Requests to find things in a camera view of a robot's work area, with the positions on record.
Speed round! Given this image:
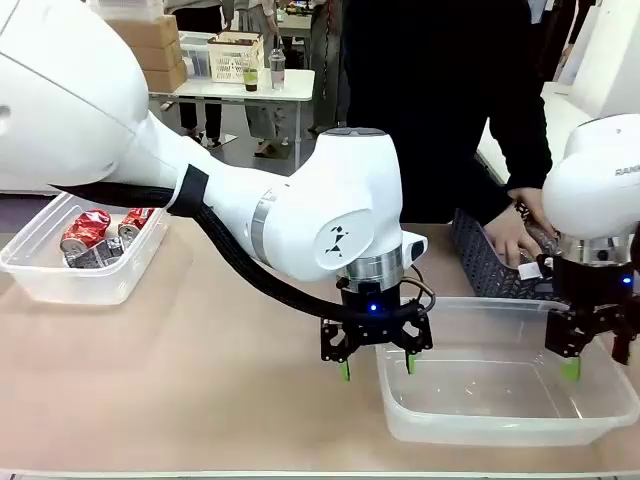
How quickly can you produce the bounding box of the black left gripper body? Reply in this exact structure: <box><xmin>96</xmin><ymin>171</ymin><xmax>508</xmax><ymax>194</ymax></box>
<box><xmin>337</xmin><ymin>279</ymin><xmax>419</xmax><ymax>349</ymax></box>

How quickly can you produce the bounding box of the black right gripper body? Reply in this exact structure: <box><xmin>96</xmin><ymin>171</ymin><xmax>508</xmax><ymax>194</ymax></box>
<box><xmin>549</xmin><ymin>255</ymin><xmax>640</xmax><ymax>321</ymax></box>

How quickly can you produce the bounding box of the clear plastic bottle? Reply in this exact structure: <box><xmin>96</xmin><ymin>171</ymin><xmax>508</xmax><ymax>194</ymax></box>
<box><xmin>519</xmin><ymin>223</ymin><xmax>563</xmax><ymax>267</ymax></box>

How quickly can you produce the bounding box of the black mesh basket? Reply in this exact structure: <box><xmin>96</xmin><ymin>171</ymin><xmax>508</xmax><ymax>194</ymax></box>
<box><xmin>450</xmin><ymin>199</ymin><xmax>572</xmax><ymax>302</ymax></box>

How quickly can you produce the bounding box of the red soda can silver end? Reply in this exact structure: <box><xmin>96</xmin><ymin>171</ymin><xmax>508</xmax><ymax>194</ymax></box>
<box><xmin>117</xmin><ymin>206</ymin><xmax>157</xmax><ymax>242</ymax></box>

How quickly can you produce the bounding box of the clear plastic bin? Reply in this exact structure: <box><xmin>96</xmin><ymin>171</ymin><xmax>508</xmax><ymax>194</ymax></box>
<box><xmin>0</xmin><ymin>191</ymin><xmax>170</xmax><ymax>307</ymax></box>
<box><xmin>374</xmin><ymin>295</ymin><xmax>640</xmax><ymax>448</ymax></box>

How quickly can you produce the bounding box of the crushed silver can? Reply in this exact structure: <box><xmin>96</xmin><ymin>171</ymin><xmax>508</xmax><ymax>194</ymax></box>
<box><xmin>64</xmin><ymin>236</ymin><xmax>133</xmax><ymax>270</ymax></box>

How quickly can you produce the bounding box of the crushed red soda can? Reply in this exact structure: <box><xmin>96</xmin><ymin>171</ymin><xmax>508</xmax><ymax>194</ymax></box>
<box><xmin>60</xmin><ymin>208</ymin><xmax>113</xmax><ymax>254</ymax></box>

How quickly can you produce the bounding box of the person's left forearm black sleeve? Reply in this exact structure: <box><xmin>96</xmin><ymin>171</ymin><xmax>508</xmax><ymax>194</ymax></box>
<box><xmin>485</xmin><ymin>115</ymin><xmax>554</xmax><ymax>195</ymax></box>

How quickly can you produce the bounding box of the person's right hand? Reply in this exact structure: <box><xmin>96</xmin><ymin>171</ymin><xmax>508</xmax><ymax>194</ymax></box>
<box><xmin>486</xmin><ymin>203</ymin><xmax>542</xmax><ymax>265</ymax></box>

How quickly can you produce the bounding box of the person's left hand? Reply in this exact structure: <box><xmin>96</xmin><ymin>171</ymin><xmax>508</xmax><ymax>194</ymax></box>
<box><xmin>506</xmin><ymin>185</ymin><xmax>557</xmax><ymax>237</ymax></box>

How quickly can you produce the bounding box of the large white table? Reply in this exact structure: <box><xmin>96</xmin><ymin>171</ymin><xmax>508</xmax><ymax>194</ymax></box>
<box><xmin>474</xmin><ymin>82</ymin><xmax>601</xmax><ymax>187</ymax></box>

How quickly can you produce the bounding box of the person in black sweater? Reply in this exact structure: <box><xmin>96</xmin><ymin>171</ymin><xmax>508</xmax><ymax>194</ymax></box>
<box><xmin>341</xmin><ymin>0</ymin><xmax>554</xmax><ymax>226</ymax></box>

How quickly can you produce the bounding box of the bystander in beige trousers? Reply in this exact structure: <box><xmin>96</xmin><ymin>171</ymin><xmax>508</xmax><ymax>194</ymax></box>
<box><xmin>235</xmin><ymin>0</ymin><xmax>297</xmax><ymax>157</ymax></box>

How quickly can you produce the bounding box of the bystander in grey trousers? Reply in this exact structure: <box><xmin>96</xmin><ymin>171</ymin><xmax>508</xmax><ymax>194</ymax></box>
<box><xmin>308</xmin><ymin>0</ymin><xmax>351</xmax><ymax>141</ymax></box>

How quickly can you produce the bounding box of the bystander in black trousers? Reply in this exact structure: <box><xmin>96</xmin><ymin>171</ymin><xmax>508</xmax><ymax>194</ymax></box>
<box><xmin>163</xmin><ymin>0</ymin><xmax>227</xmax><ymax>147</ymax></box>

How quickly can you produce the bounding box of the clear tumbler with lid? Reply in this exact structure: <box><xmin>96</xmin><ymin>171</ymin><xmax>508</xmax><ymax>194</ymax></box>
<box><xmin>267</xmin><ymin>48</ymin><xmax>288</xmax><ymax>93</ymax></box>

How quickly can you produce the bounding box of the white table with metal legs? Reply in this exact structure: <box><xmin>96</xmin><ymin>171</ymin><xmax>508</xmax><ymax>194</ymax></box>
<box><xmin>160</xmin><ymin>68</ymin><xmax>317</xmax><ymax>172</ymax></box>

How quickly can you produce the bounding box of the cream slotted crate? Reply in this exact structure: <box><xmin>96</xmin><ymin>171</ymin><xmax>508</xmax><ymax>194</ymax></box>
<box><xmin>206</xmin><ymin>31</ymin><xmax>265</xmax><ymax>85</ymax></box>

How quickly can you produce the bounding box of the cardboard box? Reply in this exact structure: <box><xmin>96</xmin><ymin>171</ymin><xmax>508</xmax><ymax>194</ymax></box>
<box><xmin>106</xmin><ymin>14</ymin><xmax>179</xmax><ymax>50</ymax></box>
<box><xmin>130</xmin><ymin>39</ymin><xmax>183</xmax><ymax>72</ymax></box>
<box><xmin>143</xmin><ymin>63</ymin><xmax>189</xmax><ymax>94</ymax></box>

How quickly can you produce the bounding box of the clear storage box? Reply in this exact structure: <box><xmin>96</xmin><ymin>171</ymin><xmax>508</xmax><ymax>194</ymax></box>
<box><xmin>177</xmin><ymin>30</ymin><xmax>217</xmax><ymax>79</ymax></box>

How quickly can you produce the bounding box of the thin black camera cable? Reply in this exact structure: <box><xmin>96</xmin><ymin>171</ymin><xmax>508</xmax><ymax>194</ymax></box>
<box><xmin>399</xmin><ymin>275</ymin><xmax>438</xmax><ymax>322</ymax></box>

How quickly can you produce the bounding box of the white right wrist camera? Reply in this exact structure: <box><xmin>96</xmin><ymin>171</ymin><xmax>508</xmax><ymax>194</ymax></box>
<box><xmin>517</xmin><ymin>253</ymin><xmax>554</xmax><ymax>283</ymax></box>

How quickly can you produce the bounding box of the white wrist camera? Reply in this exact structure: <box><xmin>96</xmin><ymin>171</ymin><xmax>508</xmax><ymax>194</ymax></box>
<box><xmin>401</xmin><ymin>238</ymin><xmax>430</xmax><ymax>265</ymax></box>
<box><xmin>517</xmin><ymin>253</ymin><xmax>554</xmax><ymax>283</ymax></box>

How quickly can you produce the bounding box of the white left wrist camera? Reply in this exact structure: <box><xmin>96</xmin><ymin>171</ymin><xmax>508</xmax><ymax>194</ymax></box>
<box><xmin>401</xmin><ymin>238</ymin><xmax>430</xmax><ymax>265</ymax></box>

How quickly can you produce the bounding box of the black braided cable sleeve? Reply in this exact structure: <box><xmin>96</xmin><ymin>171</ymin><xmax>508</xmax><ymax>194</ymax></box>
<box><xmin>47</xmin><ymin>179</ymin><xmax>431</xmax><ymax>327</ymax></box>

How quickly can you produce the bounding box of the black strap on left arm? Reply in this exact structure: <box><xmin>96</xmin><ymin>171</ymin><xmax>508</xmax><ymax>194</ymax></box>
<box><xmin>166</xmin><ymin>163</ymin><xmax>211</xmax><ymax>218</ymax></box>

